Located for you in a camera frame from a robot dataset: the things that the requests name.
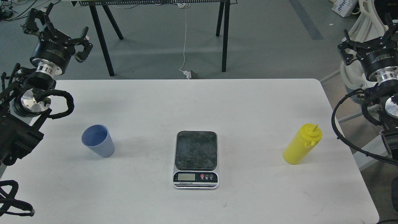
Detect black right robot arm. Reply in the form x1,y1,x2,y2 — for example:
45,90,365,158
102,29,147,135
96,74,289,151
331,14,398,166

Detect blue ribbed plastic cup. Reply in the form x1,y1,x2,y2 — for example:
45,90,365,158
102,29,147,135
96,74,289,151
81,124,115,158

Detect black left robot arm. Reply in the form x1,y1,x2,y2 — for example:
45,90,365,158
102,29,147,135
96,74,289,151
0,4,93,167

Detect digital kitchen scale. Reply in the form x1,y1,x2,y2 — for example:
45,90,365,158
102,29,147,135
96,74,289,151
172,131,219,190

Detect white hanging cable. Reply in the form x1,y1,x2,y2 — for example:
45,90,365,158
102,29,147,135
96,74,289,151
177,2,194,79

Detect yellow squeeze bottle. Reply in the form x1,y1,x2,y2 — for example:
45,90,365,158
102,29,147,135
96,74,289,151
283,123,322,165

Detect white cardboard box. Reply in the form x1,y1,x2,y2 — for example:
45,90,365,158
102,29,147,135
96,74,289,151
331,0,358,17

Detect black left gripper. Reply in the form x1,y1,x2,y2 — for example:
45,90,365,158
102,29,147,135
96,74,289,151
21,8,93,75

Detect black floor cables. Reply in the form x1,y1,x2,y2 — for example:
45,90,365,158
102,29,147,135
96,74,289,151
0,0,61,22

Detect black trestle table frame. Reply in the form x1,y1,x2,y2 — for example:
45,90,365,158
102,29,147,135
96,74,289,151
71,0,231,77

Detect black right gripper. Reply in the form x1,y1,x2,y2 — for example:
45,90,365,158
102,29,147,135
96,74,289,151
337,13,398,83

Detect white office chair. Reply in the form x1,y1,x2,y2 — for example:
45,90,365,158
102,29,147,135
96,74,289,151
319,0,398,123

